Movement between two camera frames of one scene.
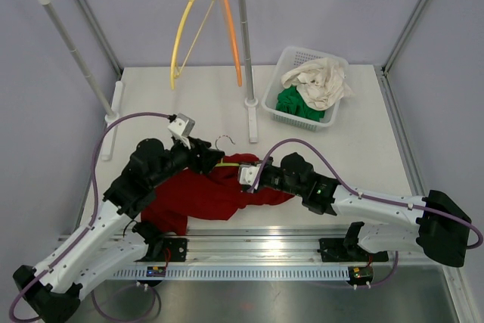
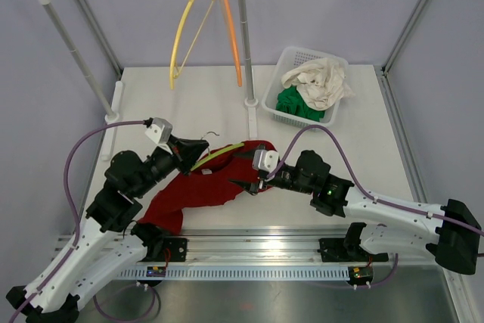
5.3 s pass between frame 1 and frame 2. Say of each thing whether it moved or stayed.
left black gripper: moved
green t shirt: stayed
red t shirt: moved
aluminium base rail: stayed
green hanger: moved
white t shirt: stayed
